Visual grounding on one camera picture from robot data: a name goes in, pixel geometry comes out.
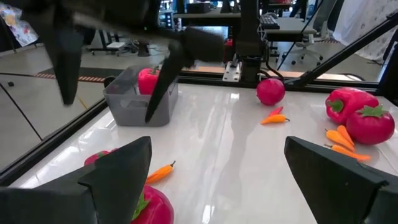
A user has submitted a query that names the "red object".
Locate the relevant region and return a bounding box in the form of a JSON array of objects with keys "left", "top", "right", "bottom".
[{"left": 223, "top": 38, "right": 234, "bottom": 63}]

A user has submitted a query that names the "small red chili pepper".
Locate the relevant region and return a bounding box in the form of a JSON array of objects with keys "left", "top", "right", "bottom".
[{"left": 268, "top": 106, "right": 285, "bottom": 117}]

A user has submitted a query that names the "black computer keyboard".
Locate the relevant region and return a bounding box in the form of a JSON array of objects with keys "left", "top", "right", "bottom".
[{"left": 259, "top": 13, "right": 281, "bottom": 30}]

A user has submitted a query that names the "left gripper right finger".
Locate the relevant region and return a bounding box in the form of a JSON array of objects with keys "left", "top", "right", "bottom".
[{"left": 284, "top": 136, "right": 398, "bottom": 224}]

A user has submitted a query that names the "grey office desk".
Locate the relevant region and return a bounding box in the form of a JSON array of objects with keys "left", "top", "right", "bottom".
[{"left": 172, "top": 8, "right": 318, "bottom": 43}]

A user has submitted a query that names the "grey plastic pepper basket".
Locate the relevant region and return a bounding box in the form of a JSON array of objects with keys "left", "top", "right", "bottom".
[{"left": 103, "top": 65, "right": 180, "bottom": 128}]

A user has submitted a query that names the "black box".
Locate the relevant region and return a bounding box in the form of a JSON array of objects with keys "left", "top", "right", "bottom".
[{"left": 186, "top": 1, "right": 212, "bottom": 14}]

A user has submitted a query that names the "rolling stand base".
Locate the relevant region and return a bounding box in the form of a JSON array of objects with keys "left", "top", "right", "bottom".
[{"left": 86, "top": 29, "right": 129, "bottom": 57}]

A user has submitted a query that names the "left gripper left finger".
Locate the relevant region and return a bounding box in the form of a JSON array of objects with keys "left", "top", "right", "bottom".
[{"left": 0, "top": 136, "right": 153, "bottom": 224}]

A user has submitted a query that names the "black orange-striped floor mat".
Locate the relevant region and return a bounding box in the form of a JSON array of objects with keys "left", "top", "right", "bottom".
[{"left": 33, "top": 66, "right": 126, "bottom": 83}]

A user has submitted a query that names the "wooden base board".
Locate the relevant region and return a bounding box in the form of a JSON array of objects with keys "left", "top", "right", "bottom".
[{"left": 183, "top": 65, "right": 364, "bottom": 82}]

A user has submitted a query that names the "yellow cable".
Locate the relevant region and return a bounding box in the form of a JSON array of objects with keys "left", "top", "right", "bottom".
[{"left": 77, "top": 95, "right": 89, "bottom": 111}]

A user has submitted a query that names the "silver metal bracket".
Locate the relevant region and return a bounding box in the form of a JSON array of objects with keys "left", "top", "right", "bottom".
[{"left": 221, "top": 60, "right": 243, "bottom": 83}]

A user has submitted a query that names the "colourful poster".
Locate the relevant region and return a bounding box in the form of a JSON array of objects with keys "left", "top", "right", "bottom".
[{"left": 0, "top": 2, "right": 40, "bottom": 48}]

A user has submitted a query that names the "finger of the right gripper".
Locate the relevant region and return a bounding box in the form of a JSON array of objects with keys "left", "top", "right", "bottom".
[
  {"left": 42, "top": 24, "right": 85, "bottom": 106},
  {"left": 144, "top": 41, "right": 188, "bottom": 123}
]

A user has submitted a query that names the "red bell pepper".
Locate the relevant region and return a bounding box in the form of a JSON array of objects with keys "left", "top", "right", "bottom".
[
  {"left": 325, "top": 87, "right": 380, "bottom": 126},
  {"left": 137, "top": 67, "right": 160, "bottom": 96}
]

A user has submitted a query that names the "white office chair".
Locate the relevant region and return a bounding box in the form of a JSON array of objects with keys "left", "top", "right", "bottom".
[{"left": 280, "top": 12, "right": 331, "bottom": 67}]

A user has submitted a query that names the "white patterned curtain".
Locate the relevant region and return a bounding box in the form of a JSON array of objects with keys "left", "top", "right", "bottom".
[{"left": 331, "top": 0, "right": 398, "bottom": 62}]

